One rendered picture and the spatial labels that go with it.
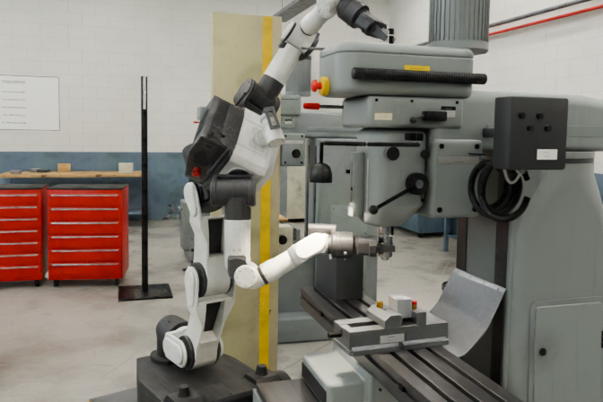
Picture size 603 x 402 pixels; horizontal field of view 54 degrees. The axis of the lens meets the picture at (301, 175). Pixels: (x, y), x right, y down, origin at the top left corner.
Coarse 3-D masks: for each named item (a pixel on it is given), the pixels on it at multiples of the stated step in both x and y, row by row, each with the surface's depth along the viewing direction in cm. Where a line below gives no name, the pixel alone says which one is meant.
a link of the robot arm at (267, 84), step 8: (264, 80) 225; (272, 80) 224; (256, 88) 222; (264, 88) 224; (272, 88) 225; (280, 88) 227; (256, 96) 222; (264, 96) 224; (272, 96) 226; (256, 104) 224; (264, 104) 225; (272, 104) 226
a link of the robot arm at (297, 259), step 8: (304, 240) 197; (312, 240) 197; (320, 240) 197; (296, 248) 197; (304, 248) 197; (312, 248) 197; (320, 248) 197; (296, 256) 197; (304, 256) 196; (312, 256) 197; (296, 264) 199
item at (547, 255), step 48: (528, 192) 196; (576, 192) 199; (480, 240) 212; (528, 240) 195; (576, 240) 201; (528, 288) 196; (576, 288) 202; (528, 336) 197; (576, 336) 201; (528, 384) 198; (576, 384) 202
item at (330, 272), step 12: (324, 264) 248; (336, 264) 236; (348, 264) 238; (360, 264) 239; (324, 276) 248; (336, 276) 236; (348, 276) 238; (360, 276) 240; (324, 288) 248; (336, 288) 237; (348, 288) 238; (360, 288) 240; (336, 300) 237
